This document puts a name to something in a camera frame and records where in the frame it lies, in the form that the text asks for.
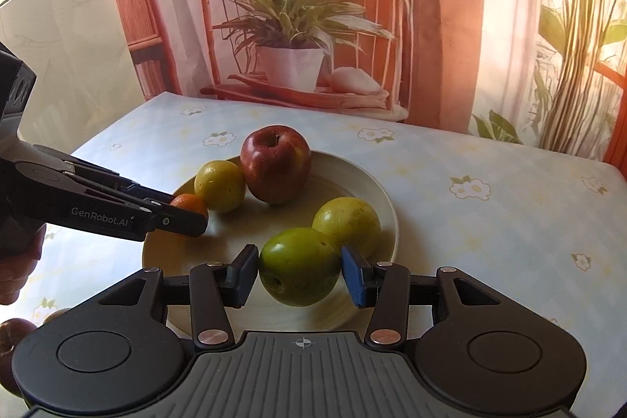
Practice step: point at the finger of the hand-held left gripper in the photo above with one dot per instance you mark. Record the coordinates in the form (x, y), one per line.
(181, 219)
(98, 180)

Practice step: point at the printed room backdrop cloth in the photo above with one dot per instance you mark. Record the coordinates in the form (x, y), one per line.
(441, 31)

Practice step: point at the small tangerine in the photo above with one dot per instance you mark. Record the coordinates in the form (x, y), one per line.
(191, 202)

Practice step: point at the red apple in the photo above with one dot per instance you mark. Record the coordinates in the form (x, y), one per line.
(277, 163)

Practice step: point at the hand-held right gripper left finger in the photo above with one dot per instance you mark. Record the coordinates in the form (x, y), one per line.
(241, 276)

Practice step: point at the yellow-green round fruit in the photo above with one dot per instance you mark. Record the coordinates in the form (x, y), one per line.
(220, 185)
(348, 224)

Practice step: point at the person's left hand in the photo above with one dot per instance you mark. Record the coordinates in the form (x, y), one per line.
(19, 273)

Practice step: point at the dark brownish-red apple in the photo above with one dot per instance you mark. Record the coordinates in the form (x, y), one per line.
(14, 339)

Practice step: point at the small brown round fruit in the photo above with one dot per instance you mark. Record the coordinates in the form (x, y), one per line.
(55, 316)

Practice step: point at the beige plate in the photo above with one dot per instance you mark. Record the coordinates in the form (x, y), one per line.
(343, 178)

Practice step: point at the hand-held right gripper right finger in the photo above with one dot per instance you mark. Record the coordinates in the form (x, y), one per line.
(355, 276)

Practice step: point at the green round fruit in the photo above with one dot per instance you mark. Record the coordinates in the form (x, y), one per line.
(299, 266)

